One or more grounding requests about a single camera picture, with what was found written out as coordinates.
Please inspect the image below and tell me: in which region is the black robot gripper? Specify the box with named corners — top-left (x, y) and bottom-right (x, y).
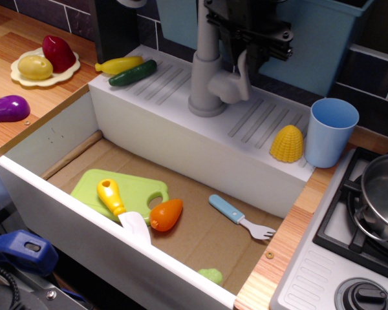
top-left (204, 1), bottom-right (294, 74)

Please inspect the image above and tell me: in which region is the grey toy faucet with lever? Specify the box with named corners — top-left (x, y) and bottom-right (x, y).
top-left (188, 1), bottom-right (251, 117)

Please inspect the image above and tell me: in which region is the teal plastic bin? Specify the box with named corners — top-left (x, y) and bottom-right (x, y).
top-left (156, 1), bottom-right (373, 96)

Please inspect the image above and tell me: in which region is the white toy sink unit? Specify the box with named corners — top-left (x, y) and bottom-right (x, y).
top-left (0, 46), bottom-right (314, 309)

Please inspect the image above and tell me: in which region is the yellow toy corn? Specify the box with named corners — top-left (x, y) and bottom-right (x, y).
top-left (270, 125), bottom-right (304, 163)

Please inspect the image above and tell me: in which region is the green toy cucumber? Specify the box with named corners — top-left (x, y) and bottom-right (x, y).
top-left (108, 59), bottom-right (157, 87)

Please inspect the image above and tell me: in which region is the light blue plastic cup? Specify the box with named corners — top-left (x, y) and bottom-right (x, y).
top-left (304, 98), bottom-right (360, 168)

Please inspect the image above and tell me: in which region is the yellow toy squash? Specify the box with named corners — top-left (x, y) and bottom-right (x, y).
top-left (94, 56), bottom-right (144, 75)

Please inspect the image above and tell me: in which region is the red toy pepper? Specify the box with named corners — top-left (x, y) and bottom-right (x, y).
top-left (42, 36), bottom-right (76, 74)

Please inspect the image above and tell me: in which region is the green toy cutting board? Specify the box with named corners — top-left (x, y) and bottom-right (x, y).
top-left (71, 169), bottom-right (169, 225)

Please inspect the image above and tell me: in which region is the orange toy carrot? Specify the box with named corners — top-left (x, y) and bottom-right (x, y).
top-left (149, 199), bottom-right (183, 232)

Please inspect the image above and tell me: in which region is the cream scalloped plate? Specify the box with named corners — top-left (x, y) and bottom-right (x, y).
top-left (10, 47), bottom-right (81, 88)

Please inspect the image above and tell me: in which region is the brown cardboard sheet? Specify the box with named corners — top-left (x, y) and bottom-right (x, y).
top-left (41, 132), bottom-right (270, 295)

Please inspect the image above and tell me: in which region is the black stove grate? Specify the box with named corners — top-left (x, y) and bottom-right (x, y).
top-left (313, 147), bottom-right (388, 278)

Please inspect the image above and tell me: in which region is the yellow toy potato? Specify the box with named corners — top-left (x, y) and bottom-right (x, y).
top-left (17, 55), bottom-right (53, 80)

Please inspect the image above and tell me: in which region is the steel cooking pot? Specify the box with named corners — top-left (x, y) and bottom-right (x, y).
top-left (353, 154), bottom-right (388, 243)

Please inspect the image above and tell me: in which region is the light green toy vegetable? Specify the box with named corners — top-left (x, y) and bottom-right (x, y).
top-left (197, 268), bottom-right (223, 285)

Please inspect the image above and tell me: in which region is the grey toy stove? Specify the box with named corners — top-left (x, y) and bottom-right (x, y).
top-left (269, 147), bottom-right (388, 310)

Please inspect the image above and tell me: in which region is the purple toy eggplant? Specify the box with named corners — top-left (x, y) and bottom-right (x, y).
top-left (0, 95), bottom-right (30, 123)

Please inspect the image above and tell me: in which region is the black stove knob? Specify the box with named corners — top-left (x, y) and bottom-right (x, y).
top-left (334, 278), bottom-right (388, 310)

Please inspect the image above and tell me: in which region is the blue plastic clamp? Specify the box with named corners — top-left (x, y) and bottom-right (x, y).
top-left (0, 230), bottom-right (59, 276)

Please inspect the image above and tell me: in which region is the blue handled toy fork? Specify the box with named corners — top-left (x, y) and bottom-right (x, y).
top-left (208, 194), bottom-right (276, 240)

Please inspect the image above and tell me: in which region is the yellow handled toy knife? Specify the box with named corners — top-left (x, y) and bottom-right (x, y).
top-left (96, 179), bottom-right (151, 245)

